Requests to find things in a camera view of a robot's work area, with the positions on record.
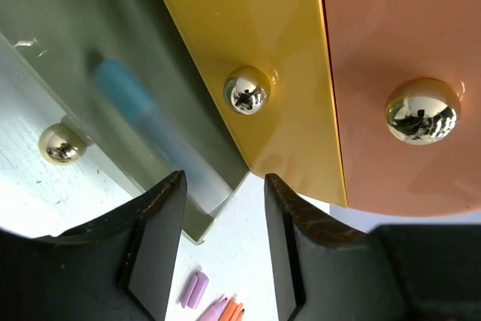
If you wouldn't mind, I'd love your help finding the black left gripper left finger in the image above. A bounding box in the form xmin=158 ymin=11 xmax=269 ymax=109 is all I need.
xmin=1 ymin=171 xmax=187 ymax=320

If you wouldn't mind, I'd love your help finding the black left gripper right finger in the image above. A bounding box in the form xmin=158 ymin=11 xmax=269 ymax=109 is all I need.
xmin=265 ymin=174 xmax=480 ymax=320

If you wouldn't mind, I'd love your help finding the purple highlighter cap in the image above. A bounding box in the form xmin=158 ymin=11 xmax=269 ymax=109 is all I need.
xmin=180 ymin=271 xmax=210 ymax=309

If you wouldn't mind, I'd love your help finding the purple highlighter body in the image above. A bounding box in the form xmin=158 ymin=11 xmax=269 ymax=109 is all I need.
xmin=198 ymin=298 xmax=228 ymax=321

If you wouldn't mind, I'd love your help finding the light blue highlighter body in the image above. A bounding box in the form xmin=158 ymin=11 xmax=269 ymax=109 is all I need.
xmin=93 ymin=59 xmax=232 ymax=214

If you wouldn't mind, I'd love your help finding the grey-green bottom drawer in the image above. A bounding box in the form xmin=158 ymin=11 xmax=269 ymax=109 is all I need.
xmin=1 ymin=0 xmax=247 ymax=244

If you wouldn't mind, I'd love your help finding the orange top drawer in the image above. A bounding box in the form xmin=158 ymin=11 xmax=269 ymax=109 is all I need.
xmin=324 ymin=0 xmax=480 ymax=217

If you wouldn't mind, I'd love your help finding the yellow drawer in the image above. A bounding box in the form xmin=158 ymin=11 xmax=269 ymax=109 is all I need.
xmin=163 ymin=0 xmax=346 ymax=206

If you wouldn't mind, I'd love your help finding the orange highlighter cap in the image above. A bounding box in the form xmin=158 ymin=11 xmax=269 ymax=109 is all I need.
xmin=219 ymin=299 xmax=244 ymax=321

